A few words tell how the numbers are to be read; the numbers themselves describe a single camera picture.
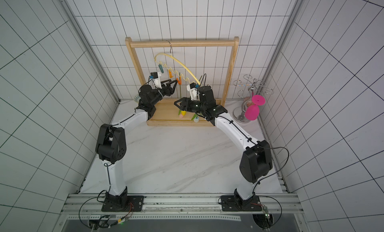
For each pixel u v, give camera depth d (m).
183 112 0.93
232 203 0.67
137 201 0.73
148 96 0.71
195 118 0.92
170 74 0.83
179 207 0.73
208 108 0.62
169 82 0.86
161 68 0.92
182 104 0.70
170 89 0.78
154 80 0.76
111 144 0.53
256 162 0.44
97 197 0.73
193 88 0.71
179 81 0.83
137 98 1.18
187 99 0.68
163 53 0.92
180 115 0.97
